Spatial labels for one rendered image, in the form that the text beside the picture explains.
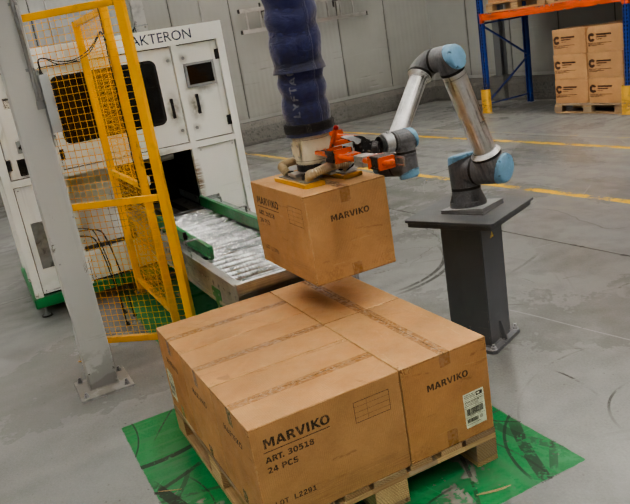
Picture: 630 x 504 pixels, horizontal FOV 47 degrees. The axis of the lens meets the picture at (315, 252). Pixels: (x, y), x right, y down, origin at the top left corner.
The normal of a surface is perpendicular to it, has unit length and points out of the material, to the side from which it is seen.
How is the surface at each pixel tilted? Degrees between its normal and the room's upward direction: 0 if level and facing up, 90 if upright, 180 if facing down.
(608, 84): 87
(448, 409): 90
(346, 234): 90
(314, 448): 90
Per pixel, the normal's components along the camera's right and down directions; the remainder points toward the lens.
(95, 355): 0.45, 0.19
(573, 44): -0.84, 0.30
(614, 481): -0.16, -0.94
